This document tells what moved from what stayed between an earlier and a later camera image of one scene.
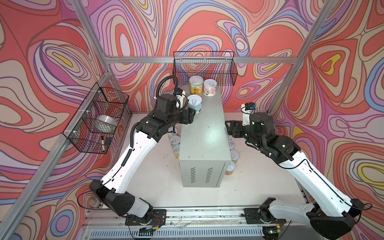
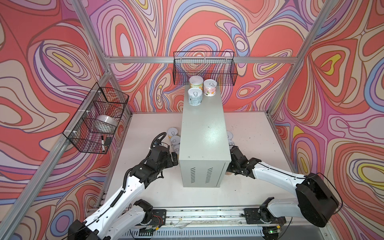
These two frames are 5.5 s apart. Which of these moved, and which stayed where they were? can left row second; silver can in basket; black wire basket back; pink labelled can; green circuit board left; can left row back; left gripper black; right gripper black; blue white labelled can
Moved: blue white labelled can; left gripper black; right gripper black
Stayed: can left row second; black wire basket back; pink labelled can; can left row back; silver can in basket; green circuit board left
